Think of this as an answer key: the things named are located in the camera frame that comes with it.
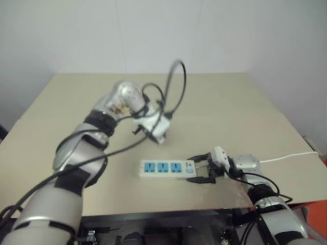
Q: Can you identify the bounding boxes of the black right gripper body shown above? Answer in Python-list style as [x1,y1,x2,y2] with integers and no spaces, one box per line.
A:
[206,152,226,180]

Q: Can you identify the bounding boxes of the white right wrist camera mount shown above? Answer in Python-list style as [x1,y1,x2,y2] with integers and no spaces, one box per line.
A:
[209,146,232,171]

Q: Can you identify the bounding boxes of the white power strip blue sockets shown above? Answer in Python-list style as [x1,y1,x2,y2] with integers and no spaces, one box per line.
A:
[138,158,198,179]

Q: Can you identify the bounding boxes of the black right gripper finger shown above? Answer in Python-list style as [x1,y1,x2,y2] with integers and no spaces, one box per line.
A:
[187,152,212,164]
[186,176,217,185]

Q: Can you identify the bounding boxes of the black frame under table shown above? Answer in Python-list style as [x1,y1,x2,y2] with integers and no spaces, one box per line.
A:
[76,207,258,245]

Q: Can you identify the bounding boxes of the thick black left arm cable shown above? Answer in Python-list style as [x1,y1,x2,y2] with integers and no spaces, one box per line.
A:
[162,59,188,120]

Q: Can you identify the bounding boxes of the orange panel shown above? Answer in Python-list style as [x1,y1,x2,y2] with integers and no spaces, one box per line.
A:
[293,158,327,243]

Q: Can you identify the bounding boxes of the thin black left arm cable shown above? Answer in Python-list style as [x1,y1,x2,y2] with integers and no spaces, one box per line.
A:
[0,83,166,223]

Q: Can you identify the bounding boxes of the dark rounded shape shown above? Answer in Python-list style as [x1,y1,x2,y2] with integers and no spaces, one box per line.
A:
[120,231,147,245]

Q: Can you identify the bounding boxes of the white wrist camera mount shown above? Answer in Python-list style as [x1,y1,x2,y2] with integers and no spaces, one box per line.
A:
[209,146,232,171]
[132,103,171,145]

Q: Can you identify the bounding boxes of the black object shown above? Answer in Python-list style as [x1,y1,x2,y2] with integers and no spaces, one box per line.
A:
[0,124,10,143]

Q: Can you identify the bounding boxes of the white power strip cord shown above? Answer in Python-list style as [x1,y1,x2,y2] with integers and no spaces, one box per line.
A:
[259,151,320,164]

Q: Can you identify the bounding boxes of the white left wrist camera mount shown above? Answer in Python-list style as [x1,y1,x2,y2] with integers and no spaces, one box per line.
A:
[132,103,171,145]

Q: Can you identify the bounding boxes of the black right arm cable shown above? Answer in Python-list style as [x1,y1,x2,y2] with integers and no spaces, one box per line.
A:
[224,158,293,245]

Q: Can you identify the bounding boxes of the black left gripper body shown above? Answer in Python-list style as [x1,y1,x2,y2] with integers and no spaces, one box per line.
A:
[132,125,154,140]

